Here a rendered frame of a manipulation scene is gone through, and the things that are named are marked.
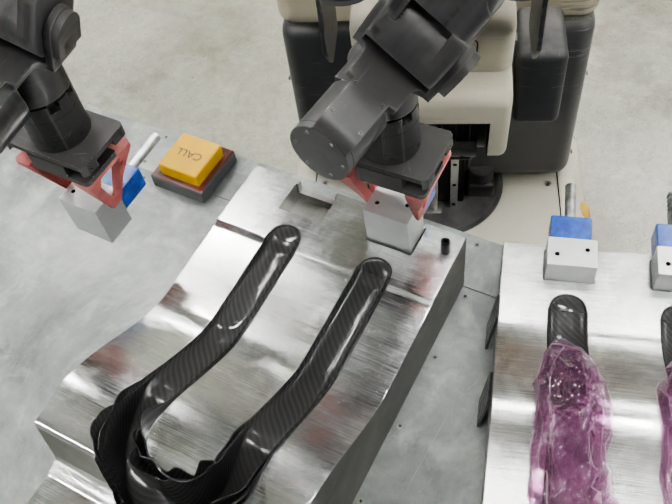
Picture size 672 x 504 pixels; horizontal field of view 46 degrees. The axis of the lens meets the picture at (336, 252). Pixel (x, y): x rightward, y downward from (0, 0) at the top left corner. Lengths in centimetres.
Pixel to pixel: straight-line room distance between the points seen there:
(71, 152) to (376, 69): 31
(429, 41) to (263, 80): 181
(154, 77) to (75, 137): 173
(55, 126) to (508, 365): 47
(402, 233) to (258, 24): 185
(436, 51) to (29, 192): 68
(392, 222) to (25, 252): 49
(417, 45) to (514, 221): 106
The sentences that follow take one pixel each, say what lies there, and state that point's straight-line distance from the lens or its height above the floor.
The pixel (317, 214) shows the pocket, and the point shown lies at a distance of 91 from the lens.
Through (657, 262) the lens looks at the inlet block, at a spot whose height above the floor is 88.
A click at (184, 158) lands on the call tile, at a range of 104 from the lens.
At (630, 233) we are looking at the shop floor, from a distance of 202.
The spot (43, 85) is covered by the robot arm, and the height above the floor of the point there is 112.
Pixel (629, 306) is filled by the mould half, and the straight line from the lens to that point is 86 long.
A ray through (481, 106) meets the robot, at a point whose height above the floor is 78.
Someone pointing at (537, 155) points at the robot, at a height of 37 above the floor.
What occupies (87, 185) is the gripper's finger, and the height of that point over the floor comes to 102.
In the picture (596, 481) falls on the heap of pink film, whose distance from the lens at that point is 72.
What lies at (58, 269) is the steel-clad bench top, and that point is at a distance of 103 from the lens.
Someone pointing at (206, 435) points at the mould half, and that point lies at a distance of 71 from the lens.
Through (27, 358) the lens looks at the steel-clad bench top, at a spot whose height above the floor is 80.
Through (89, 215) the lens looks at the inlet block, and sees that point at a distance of 86.
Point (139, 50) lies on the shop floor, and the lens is 262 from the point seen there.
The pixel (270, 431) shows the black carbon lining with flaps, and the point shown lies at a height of 91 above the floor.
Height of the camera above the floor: 156
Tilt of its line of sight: 54 degrees down
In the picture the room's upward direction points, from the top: 10 degrees counter-clockwise
